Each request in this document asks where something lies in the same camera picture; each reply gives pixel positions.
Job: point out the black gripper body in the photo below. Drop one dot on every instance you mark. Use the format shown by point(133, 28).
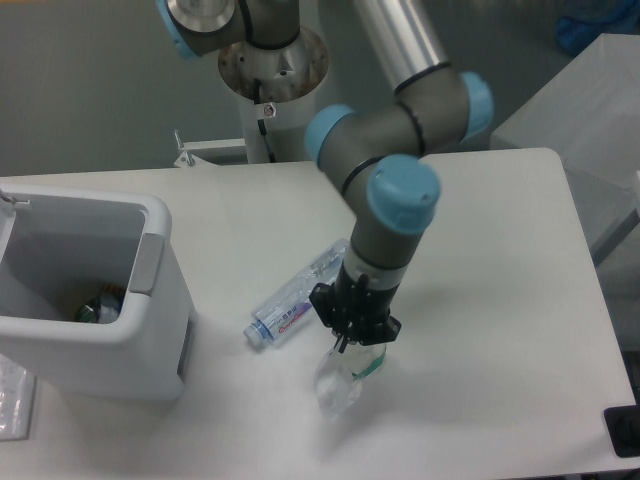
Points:
point(352, 307)

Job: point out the clear plastic wrapper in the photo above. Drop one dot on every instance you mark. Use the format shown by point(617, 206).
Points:
point(339, 378)

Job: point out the clear plastic water bottle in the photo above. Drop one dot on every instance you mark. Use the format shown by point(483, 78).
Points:
point(277, 317)

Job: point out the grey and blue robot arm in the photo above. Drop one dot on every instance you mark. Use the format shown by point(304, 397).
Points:
point(374, 161)

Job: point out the trash inside the can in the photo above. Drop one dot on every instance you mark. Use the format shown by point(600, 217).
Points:
point(105, 308)

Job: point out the white plastic trash can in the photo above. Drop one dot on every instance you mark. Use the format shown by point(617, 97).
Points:
point(59, 246)

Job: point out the black device at right edge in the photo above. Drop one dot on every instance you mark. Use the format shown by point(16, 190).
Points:
point(623, 426)

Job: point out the grey covered side table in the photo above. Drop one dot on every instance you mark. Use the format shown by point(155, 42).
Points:
point(589, 115)

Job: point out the blue bag in corner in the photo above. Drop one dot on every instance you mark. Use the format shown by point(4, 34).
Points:
point(580, 23)

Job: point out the white metal mounting bracket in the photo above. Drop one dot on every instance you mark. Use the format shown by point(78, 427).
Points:
point(216, 152)

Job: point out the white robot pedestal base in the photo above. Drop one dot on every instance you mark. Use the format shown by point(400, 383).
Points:
point(276, 94)

